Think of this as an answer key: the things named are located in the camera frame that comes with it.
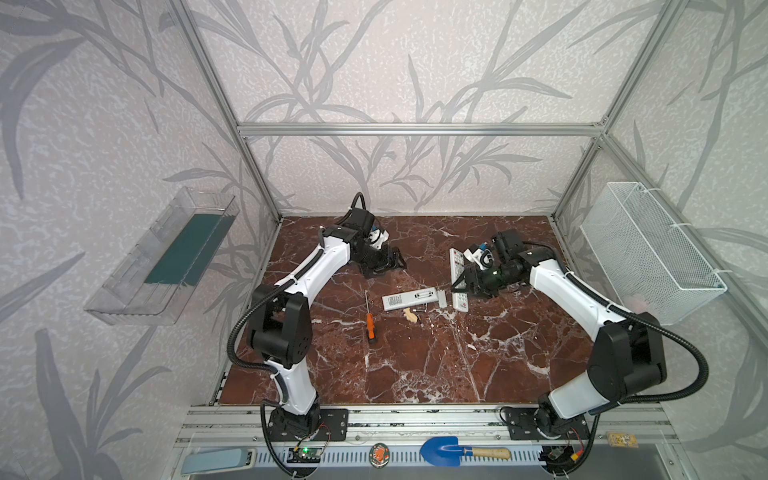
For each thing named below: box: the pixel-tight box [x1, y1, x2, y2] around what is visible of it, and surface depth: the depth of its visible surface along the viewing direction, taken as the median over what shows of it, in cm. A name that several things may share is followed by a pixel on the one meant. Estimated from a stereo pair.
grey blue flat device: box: [180, 448, 257, 475], surface depth 67 cm
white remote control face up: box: [450, 247, 469, 312], surface depth 84 cm
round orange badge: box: [369, 442, 391, 469], surface depth 71 cm
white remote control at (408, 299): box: [382, 287, 439, 312], surface depth 98 cm
